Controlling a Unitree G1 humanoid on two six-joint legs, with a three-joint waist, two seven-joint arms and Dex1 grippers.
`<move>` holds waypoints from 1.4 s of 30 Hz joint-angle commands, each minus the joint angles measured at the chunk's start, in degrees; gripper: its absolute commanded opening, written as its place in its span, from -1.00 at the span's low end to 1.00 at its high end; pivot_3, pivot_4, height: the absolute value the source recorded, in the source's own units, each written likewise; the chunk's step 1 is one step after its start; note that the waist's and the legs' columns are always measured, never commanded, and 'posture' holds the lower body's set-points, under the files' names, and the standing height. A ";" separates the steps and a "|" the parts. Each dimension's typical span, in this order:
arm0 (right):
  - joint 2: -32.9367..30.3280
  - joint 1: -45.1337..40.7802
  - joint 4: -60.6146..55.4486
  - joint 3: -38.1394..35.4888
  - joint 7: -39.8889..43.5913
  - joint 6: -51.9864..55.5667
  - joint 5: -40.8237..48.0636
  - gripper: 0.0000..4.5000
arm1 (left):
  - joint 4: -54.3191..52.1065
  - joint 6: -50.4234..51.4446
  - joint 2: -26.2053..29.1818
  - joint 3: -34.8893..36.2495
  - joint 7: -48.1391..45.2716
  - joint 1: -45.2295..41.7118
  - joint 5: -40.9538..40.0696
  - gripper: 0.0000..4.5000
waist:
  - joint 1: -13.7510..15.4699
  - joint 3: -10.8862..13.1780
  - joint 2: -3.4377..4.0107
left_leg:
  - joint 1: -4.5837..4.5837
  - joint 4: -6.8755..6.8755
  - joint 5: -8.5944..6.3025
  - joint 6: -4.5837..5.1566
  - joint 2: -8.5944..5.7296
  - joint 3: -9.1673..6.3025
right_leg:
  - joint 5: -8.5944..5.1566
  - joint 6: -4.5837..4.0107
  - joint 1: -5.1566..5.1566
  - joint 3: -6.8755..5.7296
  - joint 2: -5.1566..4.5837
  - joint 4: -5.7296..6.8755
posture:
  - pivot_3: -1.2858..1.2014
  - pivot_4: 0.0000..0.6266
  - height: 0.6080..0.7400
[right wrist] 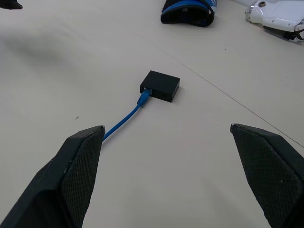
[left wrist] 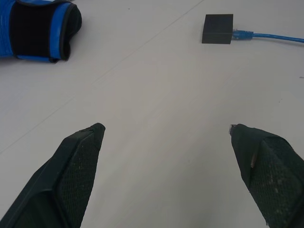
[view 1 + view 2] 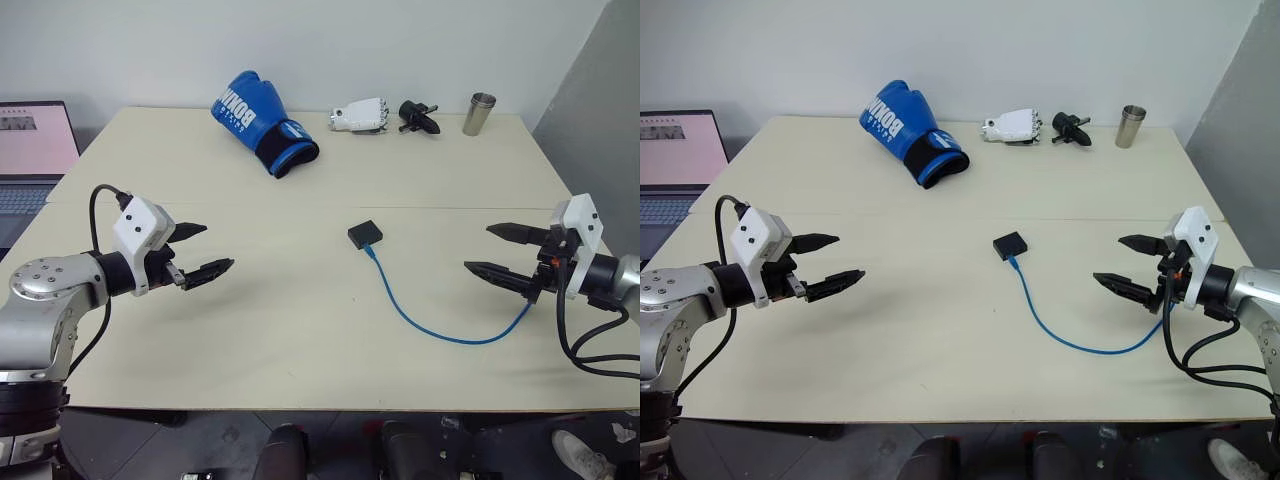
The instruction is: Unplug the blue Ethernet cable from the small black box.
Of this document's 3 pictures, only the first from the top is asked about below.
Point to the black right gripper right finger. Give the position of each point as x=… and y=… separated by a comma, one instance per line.
x=273, y=175

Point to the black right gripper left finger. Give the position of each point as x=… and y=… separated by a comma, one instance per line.
x=54, y=185

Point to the small black box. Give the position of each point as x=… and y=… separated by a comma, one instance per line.
x=164, y=85

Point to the white robotic hand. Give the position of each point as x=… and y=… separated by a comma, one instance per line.
x=275, y=16

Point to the black object at edge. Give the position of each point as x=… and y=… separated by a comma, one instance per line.
x=10, y=4

